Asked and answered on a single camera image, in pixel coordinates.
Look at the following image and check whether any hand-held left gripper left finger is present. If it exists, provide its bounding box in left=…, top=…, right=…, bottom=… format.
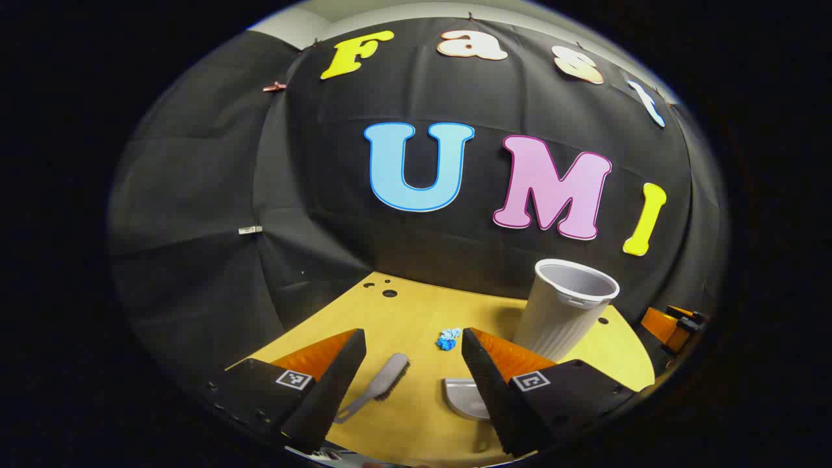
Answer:
left=207, top=328, right=368, bottom=456

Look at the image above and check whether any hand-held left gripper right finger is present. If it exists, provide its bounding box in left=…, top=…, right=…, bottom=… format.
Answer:
left=460, top=327, right=638, bottom=457

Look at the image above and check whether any grey dustpan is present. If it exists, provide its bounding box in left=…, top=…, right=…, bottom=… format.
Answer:
left=443, top=378, right=491, bottom=421

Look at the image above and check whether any small grey broom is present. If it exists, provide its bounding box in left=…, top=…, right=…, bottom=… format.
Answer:
left=335, top=353, right=411, bottom=424

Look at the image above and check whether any white ribbed garbage bin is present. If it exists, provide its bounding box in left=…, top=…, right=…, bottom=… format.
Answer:
left=512, top=259, right=620, bottom=362

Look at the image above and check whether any wooden desktop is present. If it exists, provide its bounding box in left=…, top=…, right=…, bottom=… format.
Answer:
left=224, top=272, right=656, bottom=467

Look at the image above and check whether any black backdrop cloth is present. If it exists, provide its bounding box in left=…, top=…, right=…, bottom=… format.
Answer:
left=107, top=16, right=729, bottom=391

